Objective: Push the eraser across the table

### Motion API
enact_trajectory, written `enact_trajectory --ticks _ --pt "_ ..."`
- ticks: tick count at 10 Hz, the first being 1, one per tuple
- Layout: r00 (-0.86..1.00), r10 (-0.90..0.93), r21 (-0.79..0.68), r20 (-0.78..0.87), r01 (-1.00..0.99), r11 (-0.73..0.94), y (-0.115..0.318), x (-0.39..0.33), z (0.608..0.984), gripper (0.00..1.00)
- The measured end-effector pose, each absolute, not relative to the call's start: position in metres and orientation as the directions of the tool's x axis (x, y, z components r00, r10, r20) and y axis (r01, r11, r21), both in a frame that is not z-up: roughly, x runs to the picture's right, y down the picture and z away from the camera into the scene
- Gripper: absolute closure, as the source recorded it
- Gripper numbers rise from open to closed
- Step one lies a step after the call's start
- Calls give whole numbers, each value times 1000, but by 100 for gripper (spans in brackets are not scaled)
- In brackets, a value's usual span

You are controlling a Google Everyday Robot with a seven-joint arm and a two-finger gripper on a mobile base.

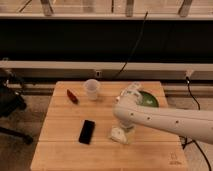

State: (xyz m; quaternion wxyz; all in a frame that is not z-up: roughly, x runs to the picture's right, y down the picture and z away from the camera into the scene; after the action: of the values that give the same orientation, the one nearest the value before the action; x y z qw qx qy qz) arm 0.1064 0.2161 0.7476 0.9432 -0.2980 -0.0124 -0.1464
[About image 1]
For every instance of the black rectangular eraser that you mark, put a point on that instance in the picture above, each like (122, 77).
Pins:
(86, 132)

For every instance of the white packaged block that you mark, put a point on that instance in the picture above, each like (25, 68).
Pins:
(121, 135)

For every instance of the wall power outlet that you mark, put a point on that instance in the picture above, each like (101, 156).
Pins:
(98, 73)

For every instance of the black office chair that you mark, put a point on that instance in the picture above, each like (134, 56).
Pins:
(10, 100)

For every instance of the clear plastic cup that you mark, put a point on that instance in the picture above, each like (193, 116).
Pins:
(92, 87)

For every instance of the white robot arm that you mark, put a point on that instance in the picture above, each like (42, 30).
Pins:
(195, 124)

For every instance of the red chili pepper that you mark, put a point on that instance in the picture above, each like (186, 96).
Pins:
(72, 97)

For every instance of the green bowl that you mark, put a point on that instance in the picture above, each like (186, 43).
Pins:
(148, 99)

